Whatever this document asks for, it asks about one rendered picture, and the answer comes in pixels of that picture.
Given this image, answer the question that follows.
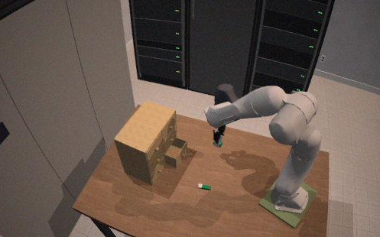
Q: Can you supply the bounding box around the light wooden drawer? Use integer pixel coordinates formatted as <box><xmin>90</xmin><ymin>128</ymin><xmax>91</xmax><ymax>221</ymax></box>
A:
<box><xmin>151</xmin><ymin>157</ymin><xmax>165</xmax><ymax>184</ymax></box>
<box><xmin>149</xmin><ymin>145</ymin><xmax>164</xmax><ymax>174</ymax></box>
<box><xmin>164</xmin><ymin>137</ymin><xmax>187</xmax><ymax>168</ymax></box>
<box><xmin>146</xmin><ymin>133</ymin><xmax>163</xmax><ymax>164</ymax></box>
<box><xmin>162</xmin><ymin>113</ymin><xmax>176</xmax><ymax>142</ymax></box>
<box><xmin>163</xmin><ymin>126</ymin><xmax>177</xmax><ymax>153</ymax></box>

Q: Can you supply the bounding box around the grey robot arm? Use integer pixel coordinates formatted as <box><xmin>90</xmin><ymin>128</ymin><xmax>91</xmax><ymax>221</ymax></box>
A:
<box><xmin>204</xmin><ymin>83</ymin><xmax>322</xmax><ymax>214</ymax></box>

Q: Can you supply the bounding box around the small wooden chest of drawers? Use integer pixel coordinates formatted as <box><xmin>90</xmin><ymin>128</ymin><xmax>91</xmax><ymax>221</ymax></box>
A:
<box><xmin>114</xmin><ymin>100</ymin><xmax>177</xmax><ymax>186</ymax></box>

